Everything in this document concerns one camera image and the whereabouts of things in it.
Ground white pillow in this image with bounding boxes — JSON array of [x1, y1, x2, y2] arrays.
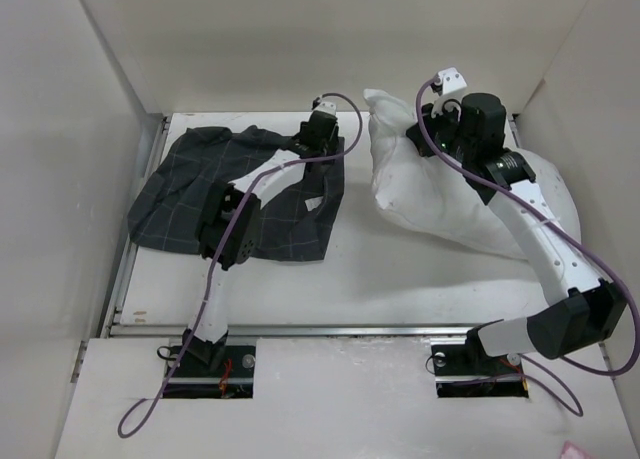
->
[[362, 87, 581, 260]]

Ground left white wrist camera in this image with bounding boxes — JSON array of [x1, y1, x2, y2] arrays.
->
[[312, 97, 337, 116]]

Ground dark grey checked pillowcase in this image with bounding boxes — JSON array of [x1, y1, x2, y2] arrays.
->
[[139, 126, 345, 262]]

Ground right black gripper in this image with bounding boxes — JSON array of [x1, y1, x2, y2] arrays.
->
[[408, 98, 476, 164]]

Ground aluminium right rail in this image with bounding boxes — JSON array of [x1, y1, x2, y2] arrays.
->
[[508, 115, 520, 147]]

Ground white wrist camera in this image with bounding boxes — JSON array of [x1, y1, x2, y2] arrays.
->
[[312, 97, 337, 116], [431, 67, 467, 117]]

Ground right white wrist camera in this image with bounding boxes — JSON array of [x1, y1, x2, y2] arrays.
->
[[431, 67, 467, 117]]

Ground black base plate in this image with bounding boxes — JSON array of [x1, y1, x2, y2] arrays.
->
[[161, 344, 256, 399], [425, 342, 529, 399]]

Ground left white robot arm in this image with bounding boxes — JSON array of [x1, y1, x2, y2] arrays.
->
[[182, 99, 339, 376]]

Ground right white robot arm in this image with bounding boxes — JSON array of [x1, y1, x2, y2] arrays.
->
[[408, 93, 630, 373]]

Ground pink object at corner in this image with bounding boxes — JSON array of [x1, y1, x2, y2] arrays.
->
[[559, 441, 593, 459]]

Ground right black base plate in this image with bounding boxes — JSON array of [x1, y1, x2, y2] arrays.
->
[[425, 342, 529, 399]]

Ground aluminium front rail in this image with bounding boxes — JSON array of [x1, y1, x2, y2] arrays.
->
[[105, 324, 474, 338]]

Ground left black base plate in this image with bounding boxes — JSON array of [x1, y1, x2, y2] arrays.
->
[[161, 344, 256, 399]]

